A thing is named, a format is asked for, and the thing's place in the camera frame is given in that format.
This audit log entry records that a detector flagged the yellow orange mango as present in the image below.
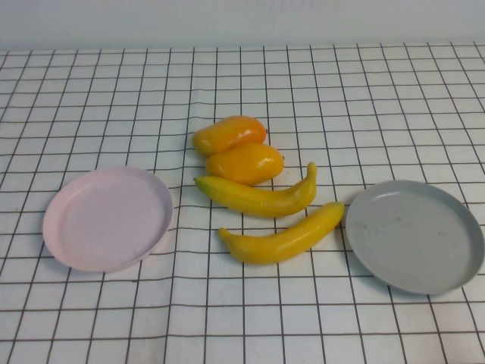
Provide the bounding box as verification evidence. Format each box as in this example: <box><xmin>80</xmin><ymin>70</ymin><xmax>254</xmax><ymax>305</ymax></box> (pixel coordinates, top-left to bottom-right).
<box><xmin>205</xmin><ymin>143</ymin><xmax>286</xmax><ymax>187</ymax></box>

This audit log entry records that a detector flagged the banana with green tip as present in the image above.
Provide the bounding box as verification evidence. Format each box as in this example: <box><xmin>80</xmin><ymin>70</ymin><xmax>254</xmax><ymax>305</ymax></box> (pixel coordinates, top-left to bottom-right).
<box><xmin>193</xmin><ymin>162</ymin><xmax>318</xmax><ymax>219</ymax></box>

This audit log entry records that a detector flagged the reddish orange mango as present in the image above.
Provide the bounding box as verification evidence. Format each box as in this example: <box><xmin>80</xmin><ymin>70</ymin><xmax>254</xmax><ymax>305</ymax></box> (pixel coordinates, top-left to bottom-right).
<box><xmin>192</xmin><ymin>115</ymin><xmax>268</xmax><ymax>157</ymax></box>

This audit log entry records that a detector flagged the plain yellow banana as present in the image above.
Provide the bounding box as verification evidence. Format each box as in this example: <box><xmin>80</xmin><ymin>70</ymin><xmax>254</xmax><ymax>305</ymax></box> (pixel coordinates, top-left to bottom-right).
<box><xmin>217</xmin><ymin>201</ymin><xmax>346</xmax><ymax>265</ymax></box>

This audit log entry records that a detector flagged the pink round plate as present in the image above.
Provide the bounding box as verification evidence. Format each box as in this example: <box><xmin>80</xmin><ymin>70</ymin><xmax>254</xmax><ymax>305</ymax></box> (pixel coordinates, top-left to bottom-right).
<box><xmin>42</xmin><ymin>165</ymin><xmax>174</xmax><ymax>273</ymax></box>

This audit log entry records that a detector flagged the grey round plate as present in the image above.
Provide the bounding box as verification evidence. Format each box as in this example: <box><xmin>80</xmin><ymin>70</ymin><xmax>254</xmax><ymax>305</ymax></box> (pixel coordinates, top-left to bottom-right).
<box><xmin>344</xmin><ymin>180</ymin><xmax>485</xmax><ymax>296</ymax></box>

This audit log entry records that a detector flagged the white checked tablecloth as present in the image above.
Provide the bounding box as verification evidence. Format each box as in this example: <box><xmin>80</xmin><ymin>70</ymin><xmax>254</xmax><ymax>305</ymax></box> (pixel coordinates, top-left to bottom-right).
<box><xmin>0</xmin><ymin>43</ymin><xmax>485</xmax><ymax>364</ymax></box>

